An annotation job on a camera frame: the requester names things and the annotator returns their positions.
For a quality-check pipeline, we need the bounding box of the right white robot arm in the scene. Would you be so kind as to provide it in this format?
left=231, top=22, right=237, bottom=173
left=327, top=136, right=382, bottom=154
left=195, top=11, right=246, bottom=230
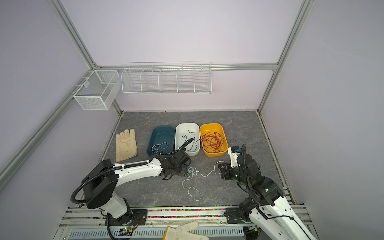
left=219, top=145, right=315, bottom=240

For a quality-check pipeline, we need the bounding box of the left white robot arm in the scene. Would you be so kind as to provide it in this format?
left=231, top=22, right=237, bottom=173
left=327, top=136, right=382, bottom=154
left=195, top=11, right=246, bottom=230
left=70, top=138, right=194, bottom=220

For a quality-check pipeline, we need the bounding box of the teal plastic bin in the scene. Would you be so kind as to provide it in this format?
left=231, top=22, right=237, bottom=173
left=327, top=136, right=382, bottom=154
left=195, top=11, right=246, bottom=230
left=147, top=126, right=176, bottom=157

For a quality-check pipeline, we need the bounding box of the white plastic bin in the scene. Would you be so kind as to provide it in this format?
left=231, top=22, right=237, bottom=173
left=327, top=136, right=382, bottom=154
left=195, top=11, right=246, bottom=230
left=175, top=123, right=201, bottom=157

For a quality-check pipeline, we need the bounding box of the yellow plastic bin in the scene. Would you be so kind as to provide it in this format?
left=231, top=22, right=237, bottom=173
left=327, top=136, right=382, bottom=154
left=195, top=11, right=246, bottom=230
left=200, top=123, right=229, bottom=157

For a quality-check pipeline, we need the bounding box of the cream fabric glove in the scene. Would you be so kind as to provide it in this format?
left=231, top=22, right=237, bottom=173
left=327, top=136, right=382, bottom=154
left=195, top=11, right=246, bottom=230
left=116, top=129, right=137, bottom=163

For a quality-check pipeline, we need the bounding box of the white work glove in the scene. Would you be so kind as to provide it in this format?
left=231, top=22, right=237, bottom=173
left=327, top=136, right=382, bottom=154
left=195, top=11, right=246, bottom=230
left=163, top=221, right=209, bottom=240

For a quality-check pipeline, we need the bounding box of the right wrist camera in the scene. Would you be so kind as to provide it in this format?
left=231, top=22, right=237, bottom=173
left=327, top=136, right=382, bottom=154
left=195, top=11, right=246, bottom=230
left=227, top=146, right=241, bottom=168

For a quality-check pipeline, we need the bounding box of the colourful bead strip rail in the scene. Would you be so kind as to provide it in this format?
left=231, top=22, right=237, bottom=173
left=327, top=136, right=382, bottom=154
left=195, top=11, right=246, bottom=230
left=147, top=207, right=226, bottom=219

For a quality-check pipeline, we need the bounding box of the white wire wall shelf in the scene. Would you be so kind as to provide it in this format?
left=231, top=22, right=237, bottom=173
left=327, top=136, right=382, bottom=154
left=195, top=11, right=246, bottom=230
left=121, top=62, right=212, bottom=95

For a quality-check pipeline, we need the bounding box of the white wire mesh box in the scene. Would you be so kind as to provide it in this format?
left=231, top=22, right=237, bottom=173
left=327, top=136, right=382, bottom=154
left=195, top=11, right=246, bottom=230
left=74, top=70, right=122, bottom=111

